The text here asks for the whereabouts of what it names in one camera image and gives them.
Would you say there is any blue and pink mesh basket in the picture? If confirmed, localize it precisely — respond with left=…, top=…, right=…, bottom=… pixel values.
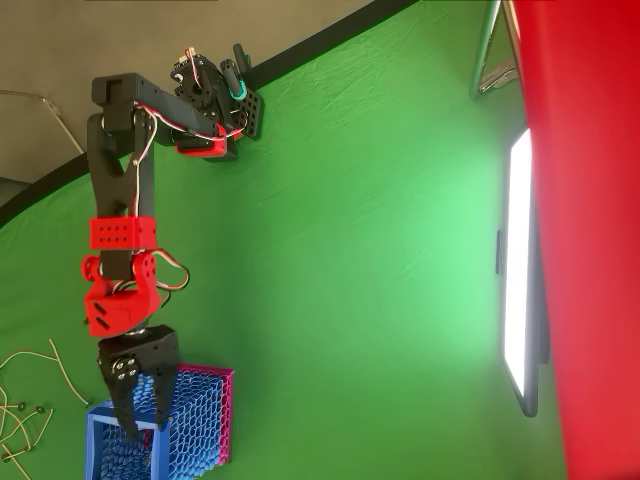
left=85, top=363, right=235, bottom=480

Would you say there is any green cloth with black edge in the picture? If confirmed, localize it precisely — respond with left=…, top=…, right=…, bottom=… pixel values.
left=0, top=0, right=569, bottom=480

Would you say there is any black clamp with teal band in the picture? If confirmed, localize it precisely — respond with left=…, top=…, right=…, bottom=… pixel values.
left=220, top=43, right=253, bottom=103

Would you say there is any bright white light panel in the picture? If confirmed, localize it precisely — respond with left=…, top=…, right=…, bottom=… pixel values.
left=496, top=128, right=551, bottom=419

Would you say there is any red cloth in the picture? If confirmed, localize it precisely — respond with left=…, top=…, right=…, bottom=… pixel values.
left=502, top=0, right=640, bottom=480

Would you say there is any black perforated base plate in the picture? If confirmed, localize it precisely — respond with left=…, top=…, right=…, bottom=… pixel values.
left=235, top=87, right=266, bottom=142

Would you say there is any thin white cable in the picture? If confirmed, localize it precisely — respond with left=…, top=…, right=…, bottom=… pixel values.
left=0, top=90, right=86, bottom=155

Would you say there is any silver metal stand frame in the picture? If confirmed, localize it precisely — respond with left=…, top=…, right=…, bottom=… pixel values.
left=468, top=0, right=522, bottom=100

